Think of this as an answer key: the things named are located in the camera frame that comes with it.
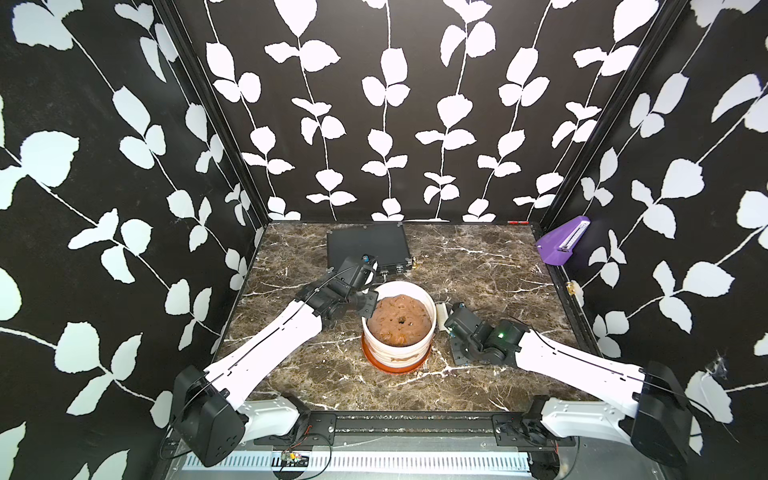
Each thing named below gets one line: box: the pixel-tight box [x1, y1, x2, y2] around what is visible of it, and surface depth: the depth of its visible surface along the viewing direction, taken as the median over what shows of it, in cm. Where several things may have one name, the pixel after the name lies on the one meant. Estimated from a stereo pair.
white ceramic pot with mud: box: [362, 281, 437, 367], surface depth 83 cm
